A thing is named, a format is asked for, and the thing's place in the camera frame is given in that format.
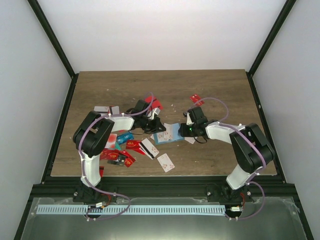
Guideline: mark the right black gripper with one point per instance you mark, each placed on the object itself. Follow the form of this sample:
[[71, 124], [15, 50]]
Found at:
[[184, 132]]

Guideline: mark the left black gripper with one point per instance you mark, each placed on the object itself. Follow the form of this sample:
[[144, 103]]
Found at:
[[155, 128]]

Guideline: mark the teal card holder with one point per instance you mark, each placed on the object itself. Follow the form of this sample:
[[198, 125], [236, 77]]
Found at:
[[158, 137]]

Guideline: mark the white striped sunset card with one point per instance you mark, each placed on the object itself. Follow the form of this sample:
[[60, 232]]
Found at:
[[148, 148]]

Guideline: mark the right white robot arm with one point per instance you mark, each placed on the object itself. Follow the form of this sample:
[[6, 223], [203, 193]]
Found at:
[[252, 150]]

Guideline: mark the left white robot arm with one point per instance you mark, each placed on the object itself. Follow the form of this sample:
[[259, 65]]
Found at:
[[93, 133]]

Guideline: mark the white VIP sunset card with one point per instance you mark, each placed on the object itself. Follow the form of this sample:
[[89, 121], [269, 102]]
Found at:
[[190, 140]]

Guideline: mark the white card vertical stripe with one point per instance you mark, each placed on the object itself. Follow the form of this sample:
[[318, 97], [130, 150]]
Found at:
[[115, 109]]

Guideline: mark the blue VIP card lower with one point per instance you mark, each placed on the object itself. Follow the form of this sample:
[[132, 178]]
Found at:
[[123, 138]]

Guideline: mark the red card far right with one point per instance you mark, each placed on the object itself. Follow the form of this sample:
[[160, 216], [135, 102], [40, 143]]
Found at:
[[196, 99]]

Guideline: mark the white blossom card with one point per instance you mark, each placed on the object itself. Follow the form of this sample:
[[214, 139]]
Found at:
[[168, 133], [166, 163]]

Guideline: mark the red card white logo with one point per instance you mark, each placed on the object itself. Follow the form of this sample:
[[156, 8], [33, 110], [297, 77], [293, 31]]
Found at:
[[134, 145]]

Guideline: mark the white card black stripe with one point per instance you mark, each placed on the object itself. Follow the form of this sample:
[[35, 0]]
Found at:
[[101, 109]]

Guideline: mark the red vip card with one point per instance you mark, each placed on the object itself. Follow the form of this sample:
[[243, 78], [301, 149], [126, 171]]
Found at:
[[109, 154], [128, 158]]

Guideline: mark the red VIP card left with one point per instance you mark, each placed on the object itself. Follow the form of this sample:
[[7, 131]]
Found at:
[[109, 154]]

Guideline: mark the red stripe card front edge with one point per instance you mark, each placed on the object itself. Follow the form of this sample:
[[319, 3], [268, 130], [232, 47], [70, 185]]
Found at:
[[101, 171]]

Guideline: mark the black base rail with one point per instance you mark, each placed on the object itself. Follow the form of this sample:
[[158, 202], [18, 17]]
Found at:
[[157, 187]]

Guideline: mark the light blue slotted rail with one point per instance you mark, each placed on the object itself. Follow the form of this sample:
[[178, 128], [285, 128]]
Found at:
[[202, 210]]

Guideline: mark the black frame post left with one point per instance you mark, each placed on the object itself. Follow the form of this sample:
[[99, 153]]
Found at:
[[40, 15]]

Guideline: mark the black frame post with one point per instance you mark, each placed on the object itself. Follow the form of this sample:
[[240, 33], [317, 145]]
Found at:
[[40, 15], [280, 20]]

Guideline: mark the black frame post right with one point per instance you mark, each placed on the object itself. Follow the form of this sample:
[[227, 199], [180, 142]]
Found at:
[[280, 20]]

